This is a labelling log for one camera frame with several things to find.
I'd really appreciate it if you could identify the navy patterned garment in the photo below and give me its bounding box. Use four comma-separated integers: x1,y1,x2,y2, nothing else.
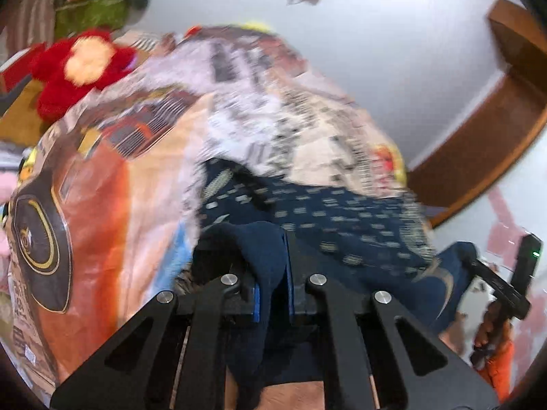
191,158,477,409

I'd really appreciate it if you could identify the right hand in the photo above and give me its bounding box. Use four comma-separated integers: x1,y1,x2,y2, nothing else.
470,300,513,370

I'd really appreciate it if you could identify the orange right sleeve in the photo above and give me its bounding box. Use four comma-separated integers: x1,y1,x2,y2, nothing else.
477,341,515,402

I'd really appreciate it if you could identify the white sliding wardrobe door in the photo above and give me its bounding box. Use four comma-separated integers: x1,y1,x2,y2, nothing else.
433,132,546,386

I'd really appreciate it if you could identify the printed bed quilt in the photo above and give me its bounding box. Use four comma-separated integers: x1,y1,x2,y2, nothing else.
1,26,406,401

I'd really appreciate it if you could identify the wooden bedside table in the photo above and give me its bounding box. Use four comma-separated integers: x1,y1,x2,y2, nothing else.
0,80,49,146

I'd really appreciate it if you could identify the red plush toy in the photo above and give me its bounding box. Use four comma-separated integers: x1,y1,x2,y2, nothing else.
30,29,137,123

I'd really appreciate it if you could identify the red white box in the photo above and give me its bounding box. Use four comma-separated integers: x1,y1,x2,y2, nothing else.
1,43,45,95

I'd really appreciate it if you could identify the green patterned box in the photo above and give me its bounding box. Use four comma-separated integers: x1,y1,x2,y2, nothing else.
54,0,129,40

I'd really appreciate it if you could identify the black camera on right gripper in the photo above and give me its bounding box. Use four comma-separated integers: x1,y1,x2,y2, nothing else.
511,233,542,296

